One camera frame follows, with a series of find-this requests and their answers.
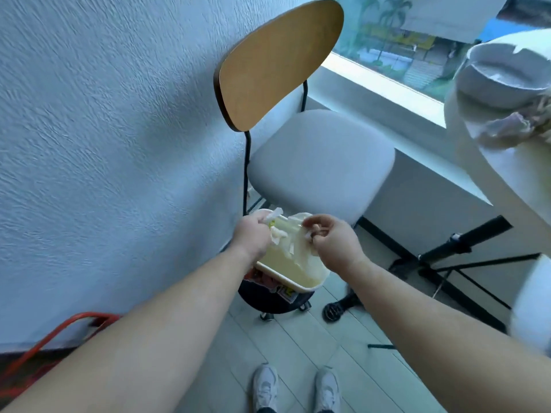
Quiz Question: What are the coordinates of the person's left hand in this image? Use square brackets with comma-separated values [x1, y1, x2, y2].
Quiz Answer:
[231, 210, 275, 265]

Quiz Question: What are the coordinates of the person's right hand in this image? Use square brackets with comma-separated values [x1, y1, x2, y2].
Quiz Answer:
[302, 214, 370, 281]

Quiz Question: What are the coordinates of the white tissue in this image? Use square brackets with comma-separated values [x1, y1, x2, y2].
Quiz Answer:
[265, 207, 286, 246]

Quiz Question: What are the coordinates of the white plastic takeaway container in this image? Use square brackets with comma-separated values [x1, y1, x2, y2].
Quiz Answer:
[255, 209, 331, 294]

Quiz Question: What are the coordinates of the person's left forearm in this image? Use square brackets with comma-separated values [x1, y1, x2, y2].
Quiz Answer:
[0, 243, 258, 413]

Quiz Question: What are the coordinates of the person's right forearm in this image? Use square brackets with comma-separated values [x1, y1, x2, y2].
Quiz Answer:
[340, 260, 551, 413]

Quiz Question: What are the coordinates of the black trash bin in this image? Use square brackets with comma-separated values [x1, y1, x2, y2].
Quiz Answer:
[238, 271, 316, 321]

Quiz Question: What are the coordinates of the wooden back grey seat chair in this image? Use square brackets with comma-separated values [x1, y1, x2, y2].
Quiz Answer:
[214, 0, 396, 230]

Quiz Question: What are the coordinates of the black tripod stand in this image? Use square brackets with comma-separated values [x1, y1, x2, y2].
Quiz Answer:
[323, 216, 542, 350]

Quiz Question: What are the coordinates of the person's right white shoe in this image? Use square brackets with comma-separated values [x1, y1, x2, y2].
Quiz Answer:
[314, 367, 342, 413]

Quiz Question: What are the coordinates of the person's white shoe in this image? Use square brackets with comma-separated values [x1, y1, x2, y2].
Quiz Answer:
[314, 367, 342, 413]
[252, 364, 280, 413]

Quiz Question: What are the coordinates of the person's left white shoe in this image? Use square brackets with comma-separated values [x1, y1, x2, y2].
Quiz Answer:
[252, 364, 280, 413]

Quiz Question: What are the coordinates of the white round table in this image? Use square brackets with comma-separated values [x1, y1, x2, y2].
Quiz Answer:
[443, 29, 551, 258]

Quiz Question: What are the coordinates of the window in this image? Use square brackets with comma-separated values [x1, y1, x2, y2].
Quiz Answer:
[316, 0, 551, 104]

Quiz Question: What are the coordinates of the crumpled tissue wad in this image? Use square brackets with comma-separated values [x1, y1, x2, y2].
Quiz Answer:
[471, 96, 551, 150]

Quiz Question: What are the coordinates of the red cable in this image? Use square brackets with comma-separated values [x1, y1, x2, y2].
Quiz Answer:
[0, 312, 121, 396]

